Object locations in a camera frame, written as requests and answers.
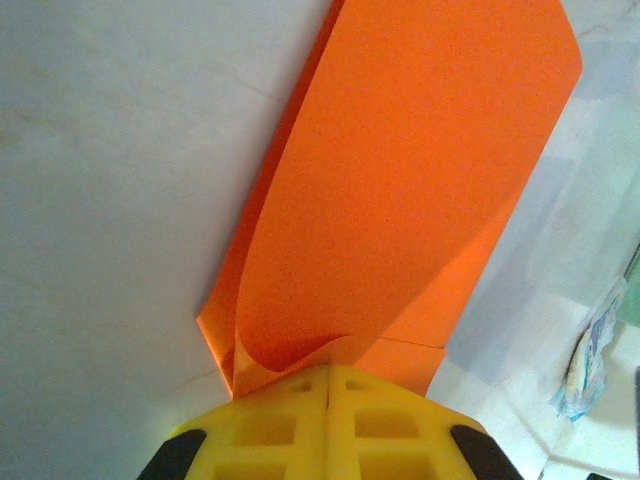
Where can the white and blue tube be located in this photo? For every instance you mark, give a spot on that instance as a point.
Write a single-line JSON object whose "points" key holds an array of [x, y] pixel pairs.
{"points": [[590, 360]]}

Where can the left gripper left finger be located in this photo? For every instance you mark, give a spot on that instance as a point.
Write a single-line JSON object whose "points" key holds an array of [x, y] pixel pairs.
{"points": [[280, 440]]}

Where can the orange square paper sheet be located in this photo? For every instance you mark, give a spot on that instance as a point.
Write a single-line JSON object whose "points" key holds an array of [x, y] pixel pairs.
{"points": [[400, 175]]}

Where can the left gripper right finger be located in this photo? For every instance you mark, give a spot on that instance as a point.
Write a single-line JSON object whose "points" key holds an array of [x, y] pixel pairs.
{"points": [[390, 440]]}

